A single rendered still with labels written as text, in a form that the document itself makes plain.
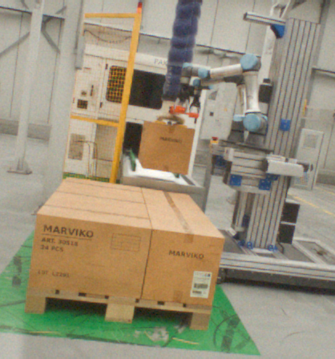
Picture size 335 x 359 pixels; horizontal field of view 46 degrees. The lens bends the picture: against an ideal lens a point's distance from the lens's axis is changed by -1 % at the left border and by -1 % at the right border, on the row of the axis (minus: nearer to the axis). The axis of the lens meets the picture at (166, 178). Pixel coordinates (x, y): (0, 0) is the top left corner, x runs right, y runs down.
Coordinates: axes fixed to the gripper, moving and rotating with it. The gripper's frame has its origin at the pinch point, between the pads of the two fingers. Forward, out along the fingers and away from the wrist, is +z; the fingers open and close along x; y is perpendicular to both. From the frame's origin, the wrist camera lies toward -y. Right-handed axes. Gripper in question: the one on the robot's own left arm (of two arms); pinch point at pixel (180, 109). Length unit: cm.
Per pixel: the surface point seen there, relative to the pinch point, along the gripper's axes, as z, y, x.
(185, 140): 24.0, 31.5, -12.5
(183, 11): -85, 50, 6
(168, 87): -19, 52, 7
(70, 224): 71, -105, 61
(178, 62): -41, 49, 3
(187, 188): 63, 23, -20
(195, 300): 105, -104, -12
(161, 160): 44, 31, 5
